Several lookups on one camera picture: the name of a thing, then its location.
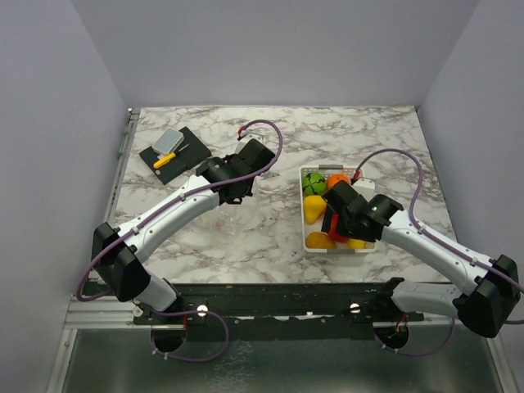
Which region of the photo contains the red strawberry toy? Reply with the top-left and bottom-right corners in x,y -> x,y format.
327,215 -> 348,243

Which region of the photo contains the clear zip top bag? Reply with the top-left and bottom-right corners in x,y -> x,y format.
196,200 -> 262,242

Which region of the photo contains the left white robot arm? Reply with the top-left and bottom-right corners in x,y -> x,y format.
92,139 -> 280,323

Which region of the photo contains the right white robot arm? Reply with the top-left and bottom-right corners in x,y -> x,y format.
323,181 -> 522,338

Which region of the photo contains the yellow orange mango toy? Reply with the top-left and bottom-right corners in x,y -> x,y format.
305,232 -> 337,250

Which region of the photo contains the yellow lemon toy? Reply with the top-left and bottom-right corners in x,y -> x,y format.
346,239 -> 367,250

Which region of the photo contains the orange fruit toy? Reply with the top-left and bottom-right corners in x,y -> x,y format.
326,174 -> 350,190

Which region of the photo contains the white plastic basket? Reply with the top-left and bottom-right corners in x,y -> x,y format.
299,164 -> 376,255

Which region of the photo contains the grey plastic box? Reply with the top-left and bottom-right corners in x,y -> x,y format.
151,129 -> 184,156

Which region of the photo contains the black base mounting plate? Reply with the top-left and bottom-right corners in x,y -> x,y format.
81,278 -> 427,341

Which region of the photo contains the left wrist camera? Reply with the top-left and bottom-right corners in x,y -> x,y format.
237,128 -> 264,143

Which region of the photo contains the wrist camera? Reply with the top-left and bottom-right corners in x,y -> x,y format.
237,128 -> 264,143
352,178 -> 375,201

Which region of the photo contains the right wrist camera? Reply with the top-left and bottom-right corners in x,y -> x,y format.
352,178 -> 375,201

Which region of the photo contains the aluminium rail frame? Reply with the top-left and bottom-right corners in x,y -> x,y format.
44,106 -> 140,393

